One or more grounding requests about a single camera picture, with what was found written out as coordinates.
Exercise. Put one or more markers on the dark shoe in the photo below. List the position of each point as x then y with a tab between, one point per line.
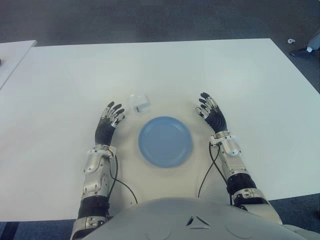
300	53

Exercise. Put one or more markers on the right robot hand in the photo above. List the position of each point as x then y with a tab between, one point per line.
217	120

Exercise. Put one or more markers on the white charger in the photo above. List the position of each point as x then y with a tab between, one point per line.
139	102

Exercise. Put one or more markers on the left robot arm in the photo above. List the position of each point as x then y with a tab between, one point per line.
95	175

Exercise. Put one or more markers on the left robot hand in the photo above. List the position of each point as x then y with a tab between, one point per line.
103	131

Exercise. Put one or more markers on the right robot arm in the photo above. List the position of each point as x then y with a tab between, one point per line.
235	165

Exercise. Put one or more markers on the blue plate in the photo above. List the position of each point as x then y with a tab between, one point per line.
165	141

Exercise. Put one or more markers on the white side table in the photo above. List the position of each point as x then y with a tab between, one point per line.
12	57

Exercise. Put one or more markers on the crumpled white paper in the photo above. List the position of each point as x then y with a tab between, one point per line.
290	41

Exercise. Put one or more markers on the grey trouser leg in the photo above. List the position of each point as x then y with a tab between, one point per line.
314	42

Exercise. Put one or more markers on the grey robot torso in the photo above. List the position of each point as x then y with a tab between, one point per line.
200	220

